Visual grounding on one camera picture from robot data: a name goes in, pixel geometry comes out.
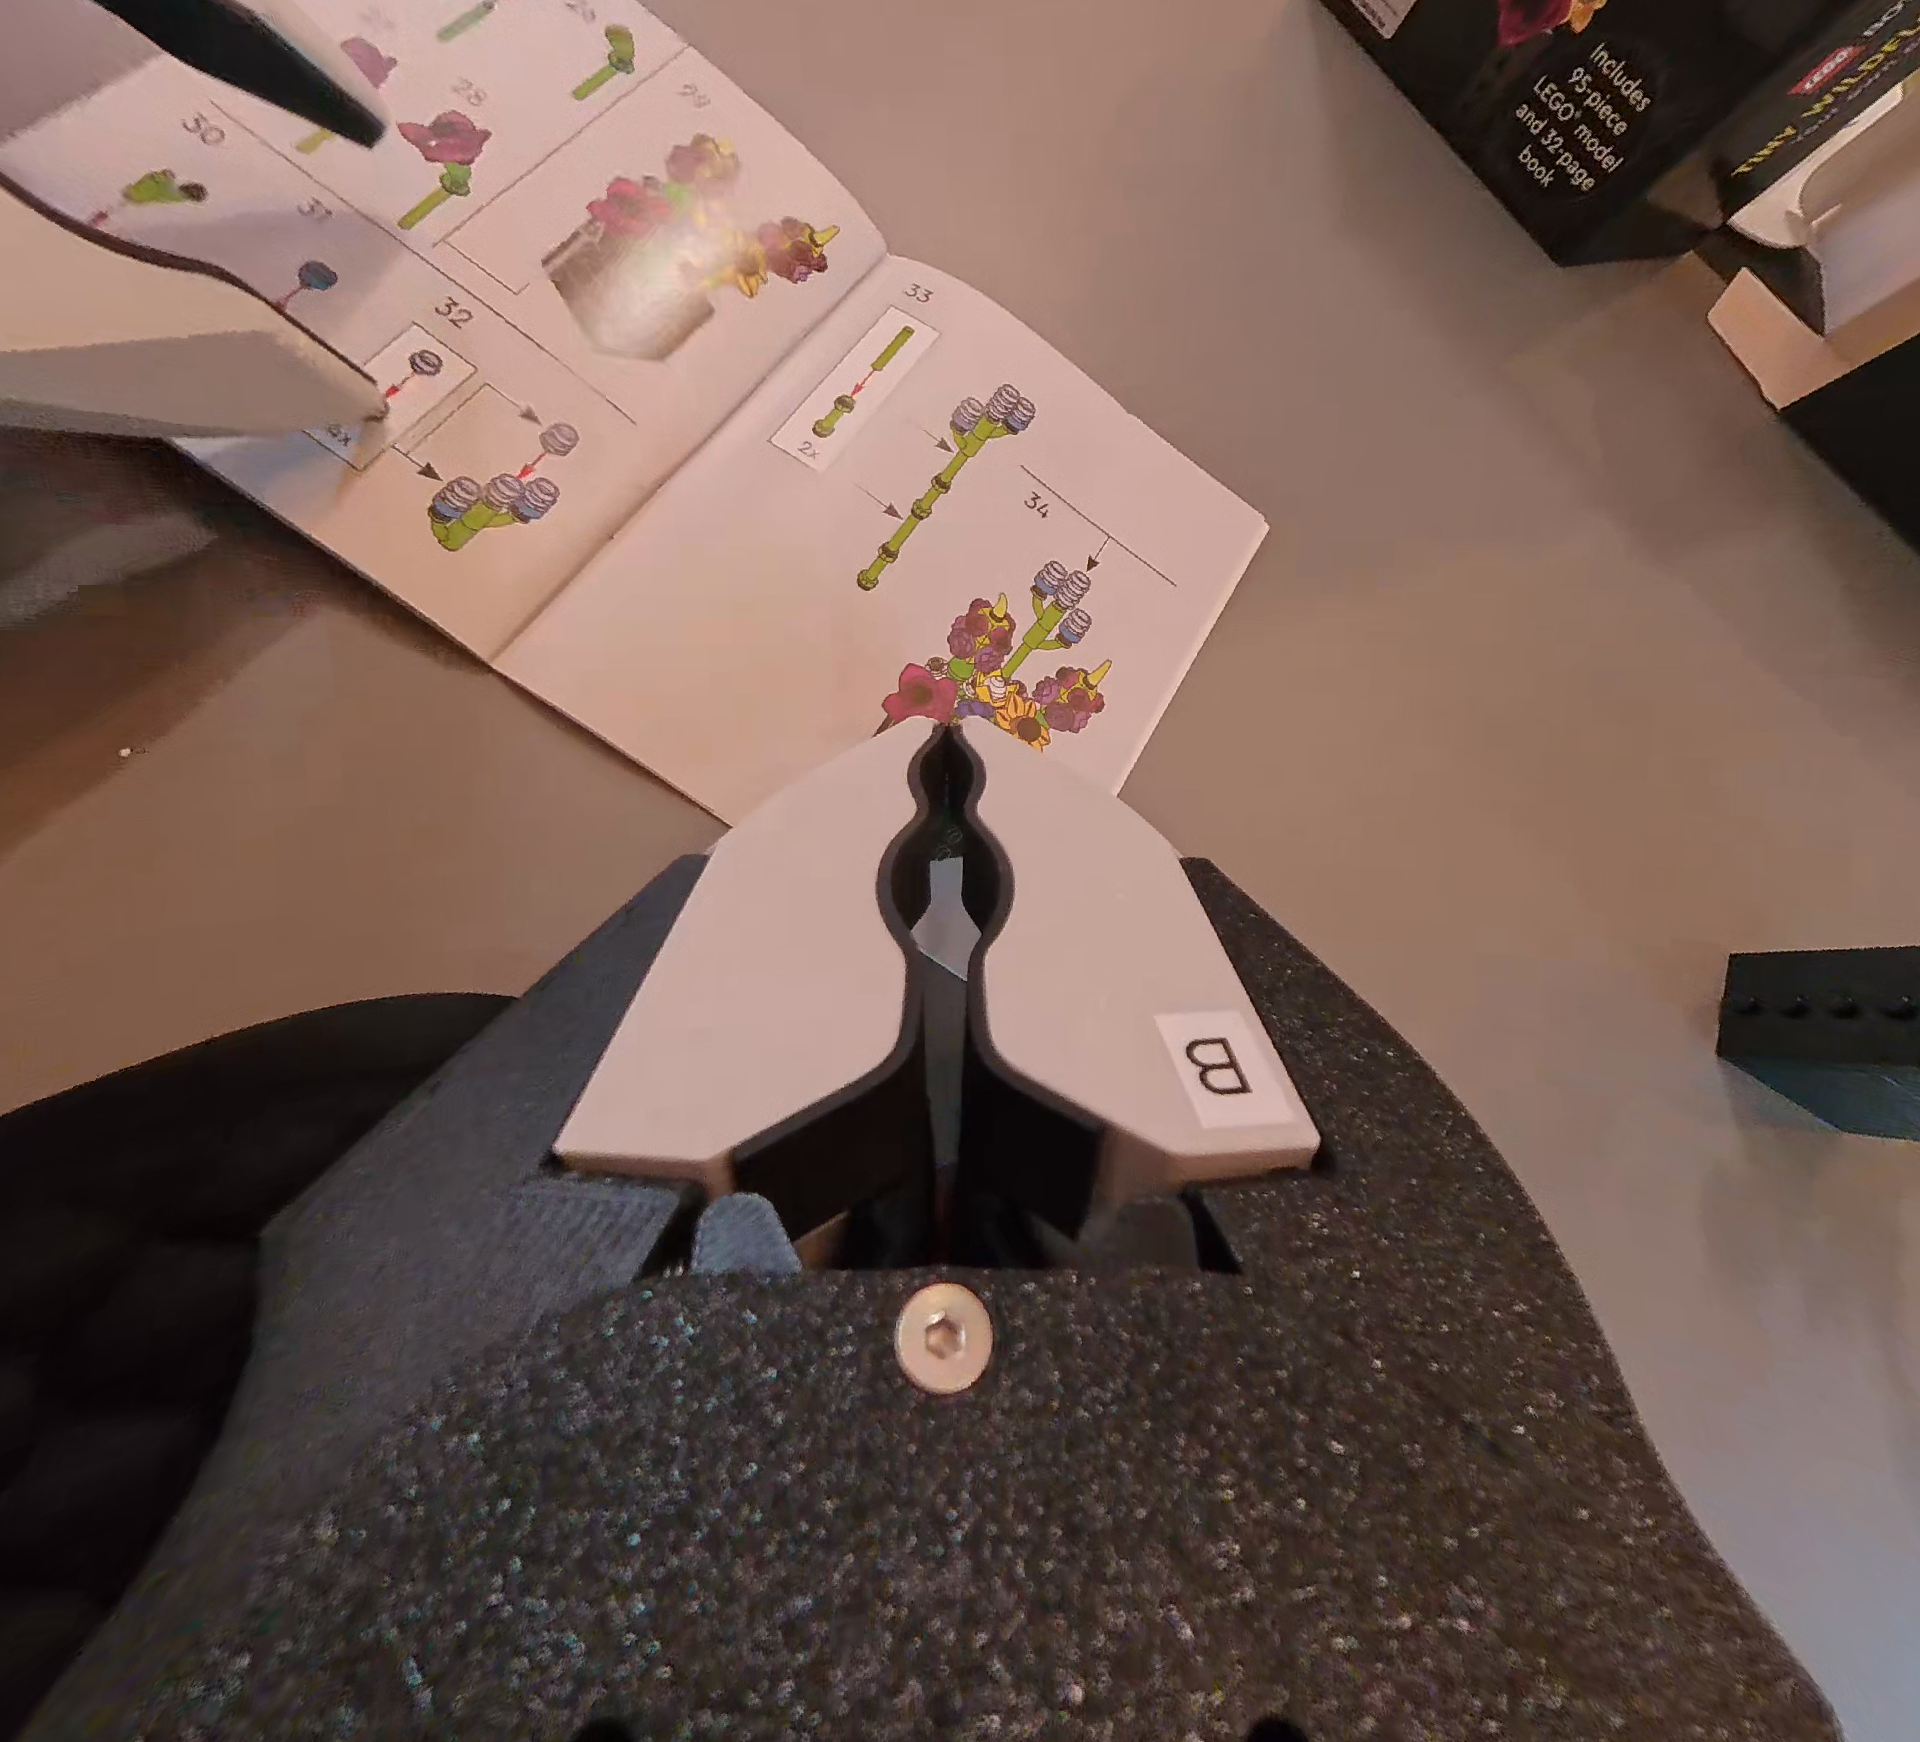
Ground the black padded cushion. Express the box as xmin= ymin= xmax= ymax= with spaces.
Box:
xmin=0 ymin=991 xmax=519 ymax=1623

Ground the black lego set box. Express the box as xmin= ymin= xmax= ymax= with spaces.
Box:
xmin=1305 ymin=0 xmax=1802 ymax=269

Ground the open black carton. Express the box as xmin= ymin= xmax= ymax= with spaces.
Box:
xmin=1707 ymin=0 xmax=1920 ymax=548

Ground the lego instruction booklet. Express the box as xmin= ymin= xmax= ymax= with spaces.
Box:
xmin=194 ymin=0 xmax=1269 ymax=828

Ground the black block with holes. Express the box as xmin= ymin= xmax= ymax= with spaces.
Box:
xmin=1718 ymin=948 xmax=1920 ymax=1148

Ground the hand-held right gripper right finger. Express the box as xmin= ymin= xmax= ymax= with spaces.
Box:
xmin=957 ymin=718 xmax=1329 ymax=1237

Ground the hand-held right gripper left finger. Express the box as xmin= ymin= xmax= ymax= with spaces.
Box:
xmin=549 ymin=718 xmax=960 ymax=1245

